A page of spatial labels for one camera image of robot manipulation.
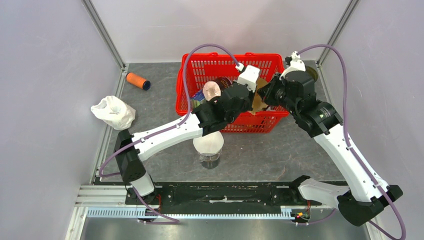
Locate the clear glass dripper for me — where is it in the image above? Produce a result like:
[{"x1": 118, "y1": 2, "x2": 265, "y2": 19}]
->
[{"x1": 199, "y1": 151, "x2": 222, "y2": 162}]

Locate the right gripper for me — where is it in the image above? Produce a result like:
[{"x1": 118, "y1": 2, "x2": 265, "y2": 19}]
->
[{"x1": 258, "y1": 71, "x2": 300, "y2": 116}]

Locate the white paper coffee filter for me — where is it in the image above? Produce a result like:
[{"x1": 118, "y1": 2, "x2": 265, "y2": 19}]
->
[{"x1": 193, "y1": 131, "x2": 225, "y2": 155}]

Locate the dark green glass dripper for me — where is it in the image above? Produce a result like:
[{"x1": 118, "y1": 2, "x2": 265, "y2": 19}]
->
[{"x1": 305, "y1": 65, "x2": 319, "y2": 83}]

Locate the blue packaged sponge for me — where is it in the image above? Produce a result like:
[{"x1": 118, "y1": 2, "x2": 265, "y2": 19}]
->
[{"x1": 190, "y1": 89, "x2": 206, "y2": 109}]

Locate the red plastic shopping basket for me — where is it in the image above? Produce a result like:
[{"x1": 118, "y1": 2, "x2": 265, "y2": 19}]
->
[{"x1": 175, "y1": 52, "x2": 289, "y2": 134}]

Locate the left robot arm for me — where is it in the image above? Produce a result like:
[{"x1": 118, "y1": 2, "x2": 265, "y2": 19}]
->
[{"x1": 114, "y1": 65, "x2": 260, "y2": 204}]

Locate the purple cable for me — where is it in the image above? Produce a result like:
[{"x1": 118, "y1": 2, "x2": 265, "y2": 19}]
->
[
  {"x1": 296, "y1": 43, "x2": 407, "y2": 240},
  {"x1": 98, "y1": 43, "x2": 241, "y2": 179}
]

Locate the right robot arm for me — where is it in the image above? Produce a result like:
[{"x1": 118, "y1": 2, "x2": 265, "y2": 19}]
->
[{"x1": 257, "y1": 52, "x2": 403, "y2": 226}]

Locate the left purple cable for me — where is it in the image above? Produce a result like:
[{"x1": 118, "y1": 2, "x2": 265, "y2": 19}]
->
[{"x1": 98, "y1": 43, "x2": 241, "y2": 179}]

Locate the white cable duct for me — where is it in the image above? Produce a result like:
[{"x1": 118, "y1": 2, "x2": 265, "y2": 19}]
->
[{"x1": 86, "y1": 207, "x2": 295, "y2": 221}]

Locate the orange cylinder with blue cap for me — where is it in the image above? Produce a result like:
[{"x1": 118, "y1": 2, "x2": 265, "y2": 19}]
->
[{"x1": 125, "y1": 72, "x2": 151, "y2": 91}]

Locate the black mounting rail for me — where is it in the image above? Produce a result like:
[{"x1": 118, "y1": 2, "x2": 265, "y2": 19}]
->
[{"x1": 143, "y1": 181, "x2": 318, "y2": 215}]

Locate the white plastic bag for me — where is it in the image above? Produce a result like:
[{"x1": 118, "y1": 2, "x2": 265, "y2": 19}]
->
[{"x1": 90, "y1": 95, "x2": 136, "y2": 131}]

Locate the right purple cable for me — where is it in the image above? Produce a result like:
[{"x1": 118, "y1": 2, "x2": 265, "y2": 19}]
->
[{"x1": 296, "y1": 43, "x2": 407, "y2": 240}]

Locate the brown paper coffee filter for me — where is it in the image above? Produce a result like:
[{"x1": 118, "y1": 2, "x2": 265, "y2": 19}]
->
[{"x1": 249, "y1": 77, "x2": 269, "y2": 116}]

